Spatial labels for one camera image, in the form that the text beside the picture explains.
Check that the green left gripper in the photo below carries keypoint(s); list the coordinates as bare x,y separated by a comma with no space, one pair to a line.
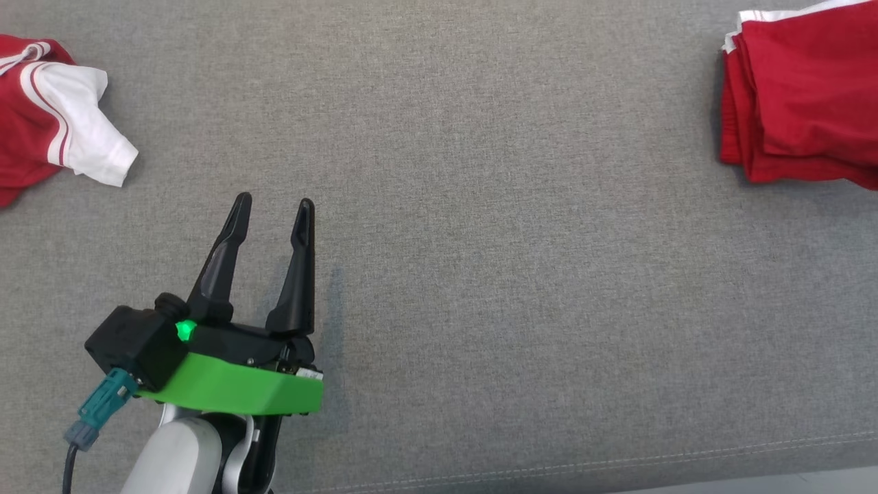
233,387

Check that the red jersey with white sleeves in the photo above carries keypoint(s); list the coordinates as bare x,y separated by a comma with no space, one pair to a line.
20,137

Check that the red shorts with white stripe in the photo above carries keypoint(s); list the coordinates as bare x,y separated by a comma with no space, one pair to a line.
809,103

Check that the grey fabric sofa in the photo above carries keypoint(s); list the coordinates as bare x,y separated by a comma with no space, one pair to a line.
480,274

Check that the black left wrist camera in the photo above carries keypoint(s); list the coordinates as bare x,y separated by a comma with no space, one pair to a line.
130,343

